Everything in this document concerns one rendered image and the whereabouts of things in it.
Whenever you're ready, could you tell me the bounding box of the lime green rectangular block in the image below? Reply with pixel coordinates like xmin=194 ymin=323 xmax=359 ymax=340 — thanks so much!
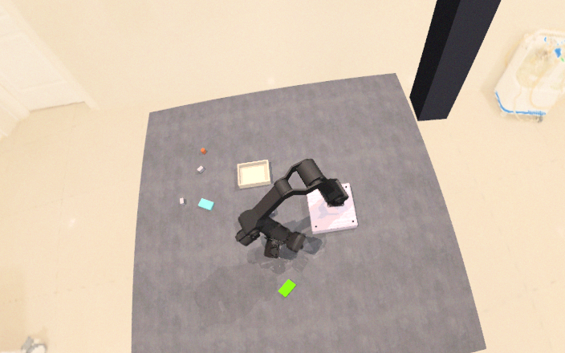
xmin=279 ymin=279 xmax=295 ymax=297

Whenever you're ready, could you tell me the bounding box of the beige open rectangular tray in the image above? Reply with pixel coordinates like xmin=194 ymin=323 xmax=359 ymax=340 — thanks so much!
xmin=237 ymin=160 xmax=271 ymax=189

